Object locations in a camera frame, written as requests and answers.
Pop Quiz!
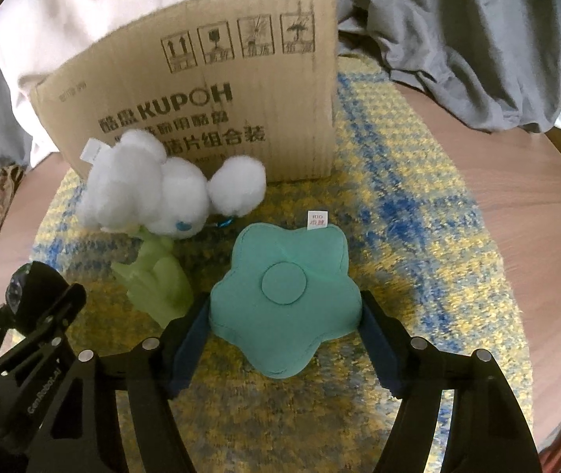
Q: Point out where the teal star plush cushion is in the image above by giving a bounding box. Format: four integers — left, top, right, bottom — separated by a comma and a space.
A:
209, 222, 363, 379

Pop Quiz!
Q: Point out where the green plush toy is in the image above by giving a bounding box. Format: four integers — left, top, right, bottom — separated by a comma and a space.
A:
112, 227, 194, 329

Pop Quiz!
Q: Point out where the white plush toy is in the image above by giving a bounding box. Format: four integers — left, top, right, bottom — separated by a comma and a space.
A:
77, 129, 267, 239

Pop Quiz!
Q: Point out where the yellow blue woven mat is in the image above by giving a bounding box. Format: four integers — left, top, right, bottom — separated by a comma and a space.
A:
31, 56, 533, 472

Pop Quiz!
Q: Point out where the pale pink bed sheet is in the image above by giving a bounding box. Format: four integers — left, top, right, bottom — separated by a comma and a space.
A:
0, 0, 182, 168

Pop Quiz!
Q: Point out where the brown cardboard box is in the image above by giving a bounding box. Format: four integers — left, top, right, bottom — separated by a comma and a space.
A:
30, 0, 338, 182

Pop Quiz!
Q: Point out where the grey bed duvet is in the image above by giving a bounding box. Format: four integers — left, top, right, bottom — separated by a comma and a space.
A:
0, 0, 561, 168

